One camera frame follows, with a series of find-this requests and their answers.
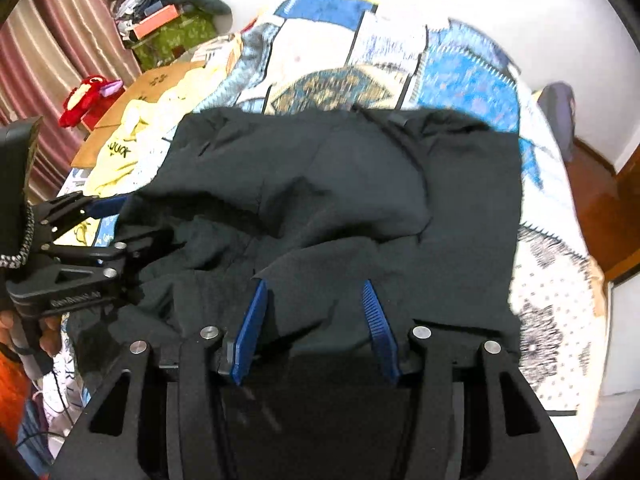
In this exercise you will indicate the blue patchwork blanket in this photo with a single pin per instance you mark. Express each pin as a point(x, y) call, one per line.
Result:
point(450, 70)

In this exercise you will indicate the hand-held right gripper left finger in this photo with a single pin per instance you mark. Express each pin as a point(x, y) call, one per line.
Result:
point(250, 330)

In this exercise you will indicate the red plush toy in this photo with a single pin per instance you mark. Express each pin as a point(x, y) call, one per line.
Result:
point(87, 100)

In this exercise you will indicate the yellow garment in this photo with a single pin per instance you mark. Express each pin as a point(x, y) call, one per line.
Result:
point(130, 135)

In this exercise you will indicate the striped brown curtain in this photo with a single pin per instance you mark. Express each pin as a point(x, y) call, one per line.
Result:
point(65, 20)

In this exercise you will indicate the black zip hoodie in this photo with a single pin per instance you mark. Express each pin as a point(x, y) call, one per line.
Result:
point(325, 200)

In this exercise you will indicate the person's left hand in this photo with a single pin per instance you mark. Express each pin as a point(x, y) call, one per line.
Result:
point(50, 335)

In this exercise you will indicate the dark green cushion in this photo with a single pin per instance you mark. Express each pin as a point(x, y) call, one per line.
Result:
point(200, 0)

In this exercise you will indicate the orange box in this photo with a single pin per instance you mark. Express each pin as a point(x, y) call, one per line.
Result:
point(157, 21)

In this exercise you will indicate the wooden lap desk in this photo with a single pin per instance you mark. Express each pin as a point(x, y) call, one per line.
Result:
point(145, 90)

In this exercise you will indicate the grey cushion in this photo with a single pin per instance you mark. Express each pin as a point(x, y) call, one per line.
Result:
point(557, 115)

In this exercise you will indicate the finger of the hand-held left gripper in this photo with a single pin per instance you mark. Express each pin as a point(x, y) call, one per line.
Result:
point(107, 205)
point(120, 252)

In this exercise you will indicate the green patterned box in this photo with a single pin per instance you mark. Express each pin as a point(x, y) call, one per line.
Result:
point(175, 40)

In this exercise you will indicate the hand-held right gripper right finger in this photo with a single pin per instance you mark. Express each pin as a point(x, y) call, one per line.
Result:
point(382, 330)

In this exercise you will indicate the person's left forearm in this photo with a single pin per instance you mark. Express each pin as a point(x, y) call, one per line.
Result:
point(12, 390)

